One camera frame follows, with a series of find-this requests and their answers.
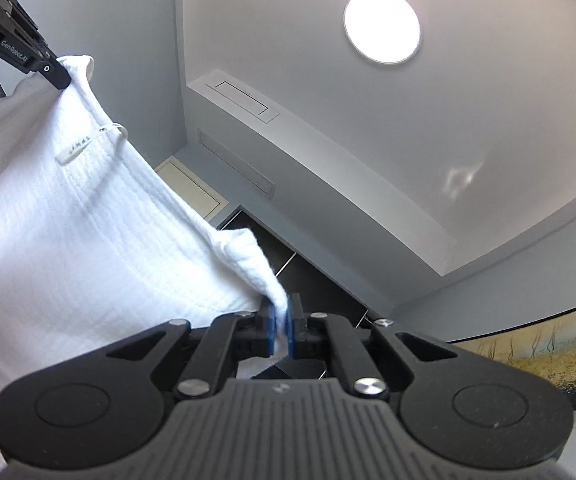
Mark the round ceiling light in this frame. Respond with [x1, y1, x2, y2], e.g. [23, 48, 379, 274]
[344, 0, 421, 65]

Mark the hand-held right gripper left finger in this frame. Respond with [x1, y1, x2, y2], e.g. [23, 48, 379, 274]
[105, 302, 281, 401]

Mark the white textured garment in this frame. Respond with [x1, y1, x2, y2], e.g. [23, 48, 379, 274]
[0, 54, 299, 441]

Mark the landscape wall painting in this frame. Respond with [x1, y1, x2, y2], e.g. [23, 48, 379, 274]
[448, 297, 576, 411]

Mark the cream door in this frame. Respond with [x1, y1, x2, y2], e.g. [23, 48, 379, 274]
[155, 156, 229, 223]

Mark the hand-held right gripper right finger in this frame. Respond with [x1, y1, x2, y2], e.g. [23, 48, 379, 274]
[285, 294, 459, 401]

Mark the dark sliding wardrobe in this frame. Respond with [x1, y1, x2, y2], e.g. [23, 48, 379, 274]
[216, 206, 399, 381]

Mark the ceiling air vent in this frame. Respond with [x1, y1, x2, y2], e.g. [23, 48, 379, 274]
[207, 80, 279, 124]
[198, 128, 277, 197]

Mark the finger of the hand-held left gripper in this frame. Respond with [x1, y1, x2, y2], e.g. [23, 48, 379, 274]
[38, 56, 73, 92]

